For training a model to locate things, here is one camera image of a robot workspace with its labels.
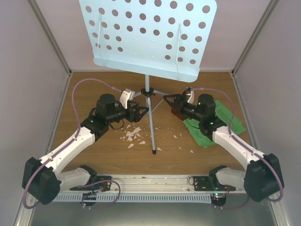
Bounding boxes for light blue music stand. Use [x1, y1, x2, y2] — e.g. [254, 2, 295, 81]
[77, 0, 218, 155]

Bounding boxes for green sheet music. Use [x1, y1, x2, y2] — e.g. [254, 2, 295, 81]
[215, 100, 246, 135]
[183, 119, 216, 148]

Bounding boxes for wooden metronome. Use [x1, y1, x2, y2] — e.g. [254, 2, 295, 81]
[171, 106, 187, 121]

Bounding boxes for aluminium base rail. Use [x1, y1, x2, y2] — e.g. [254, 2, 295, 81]
[25, 173, 280, 194]

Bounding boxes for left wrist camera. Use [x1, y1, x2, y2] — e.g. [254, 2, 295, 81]
[119, 89, 135, 109]

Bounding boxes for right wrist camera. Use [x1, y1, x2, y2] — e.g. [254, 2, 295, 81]
[185, 87, 195, 104]

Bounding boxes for grey slotted cable duct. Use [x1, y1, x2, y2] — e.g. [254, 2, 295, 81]
[54, 193, 211, 204]

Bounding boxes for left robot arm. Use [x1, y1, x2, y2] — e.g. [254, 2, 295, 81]
[22, 94, 149, 208]

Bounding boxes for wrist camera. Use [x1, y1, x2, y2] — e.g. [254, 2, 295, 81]
[119, 89, 135, 109]
[185, 87, 195, 104]

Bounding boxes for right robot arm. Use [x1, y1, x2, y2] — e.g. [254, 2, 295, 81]
[163, 94, 284, 202]

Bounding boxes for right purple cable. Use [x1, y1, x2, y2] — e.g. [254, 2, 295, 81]
[192, 87, 285, 201]

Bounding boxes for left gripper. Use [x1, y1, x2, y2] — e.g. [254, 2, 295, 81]
[107, 101, 149, 123]

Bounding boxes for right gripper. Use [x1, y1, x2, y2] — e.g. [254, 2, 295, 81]
[163, 94, 204, 122]

